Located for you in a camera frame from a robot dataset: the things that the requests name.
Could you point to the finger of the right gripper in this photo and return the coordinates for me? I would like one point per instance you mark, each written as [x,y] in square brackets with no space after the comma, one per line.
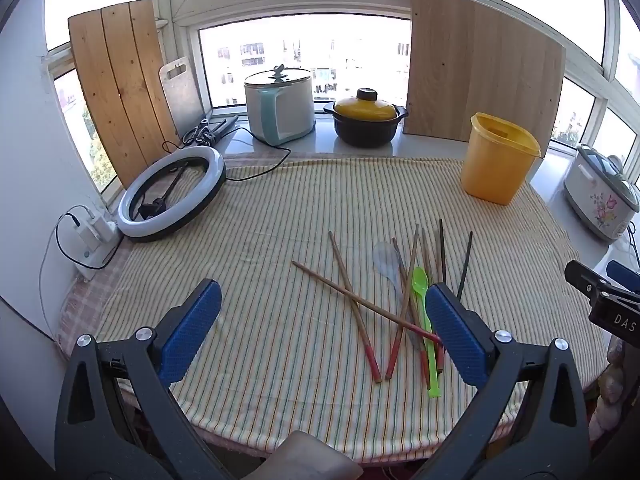
[593,285]
[624,276]

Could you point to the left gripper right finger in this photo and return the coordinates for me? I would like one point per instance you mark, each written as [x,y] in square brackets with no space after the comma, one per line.
[527,419]

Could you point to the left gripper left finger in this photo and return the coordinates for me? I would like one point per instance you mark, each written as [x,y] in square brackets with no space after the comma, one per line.
[94,439]

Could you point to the brown wooden chopstick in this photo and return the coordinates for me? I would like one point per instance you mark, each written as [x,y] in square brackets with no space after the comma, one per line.
[368,305]

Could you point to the red-tipped wooden chopstick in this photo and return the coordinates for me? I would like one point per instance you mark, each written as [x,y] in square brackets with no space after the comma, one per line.
[361,327]

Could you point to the dark black chopstick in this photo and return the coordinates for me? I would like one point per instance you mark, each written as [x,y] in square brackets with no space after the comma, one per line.
[442,251]

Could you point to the floral white rice cooker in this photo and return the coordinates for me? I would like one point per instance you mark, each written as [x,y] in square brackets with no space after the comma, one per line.
[599,193]

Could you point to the checked pink cloth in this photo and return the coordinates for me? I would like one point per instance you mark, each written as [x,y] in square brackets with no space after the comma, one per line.
[84,304]

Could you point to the brown red-tipped chopstick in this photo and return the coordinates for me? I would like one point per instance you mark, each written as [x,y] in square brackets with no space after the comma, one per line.
[431,276]

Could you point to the yellow plastic container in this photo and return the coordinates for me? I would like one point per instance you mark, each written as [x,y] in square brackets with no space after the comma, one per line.
[498,159]

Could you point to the green plastic spoon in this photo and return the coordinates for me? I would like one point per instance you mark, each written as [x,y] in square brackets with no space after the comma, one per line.
[419,282]

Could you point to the white power strip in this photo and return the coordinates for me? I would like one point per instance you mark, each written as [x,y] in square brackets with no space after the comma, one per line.
[99,238]

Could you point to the clear plastic spoon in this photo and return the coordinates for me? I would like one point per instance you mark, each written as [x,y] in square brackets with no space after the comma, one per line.
[386,263]

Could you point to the striped table cloth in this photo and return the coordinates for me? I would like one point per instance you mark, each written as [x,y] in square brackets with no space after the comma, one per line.
[306,338]

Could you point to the light wood board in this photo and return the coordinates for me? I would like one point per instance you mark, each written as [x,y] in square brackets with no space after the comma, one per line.
[468,58]

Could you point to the black pot yellow lid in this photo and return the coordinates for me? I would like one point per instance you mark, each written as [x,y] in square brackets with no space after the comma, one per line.
[365,121]

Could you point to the black scissors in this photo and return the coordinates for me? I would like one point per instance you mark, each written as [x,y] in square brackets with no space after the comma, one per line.
[209,131]

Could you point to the white cutting board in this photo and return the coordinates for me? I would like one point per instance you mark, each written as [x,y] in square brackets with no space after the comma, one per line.
[181,94]

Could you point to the white teal electric cooker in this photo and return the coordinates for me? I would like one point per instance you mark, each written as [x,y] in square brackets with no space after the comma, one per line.
[279,104]

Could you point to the pine plank board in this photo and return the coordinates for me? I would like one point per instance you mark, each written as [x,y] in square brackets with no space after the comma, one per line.
[117,58]

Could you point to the white ring light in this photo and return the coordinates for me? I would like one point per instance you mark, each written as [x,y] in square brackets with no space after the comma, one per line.
[170,193]

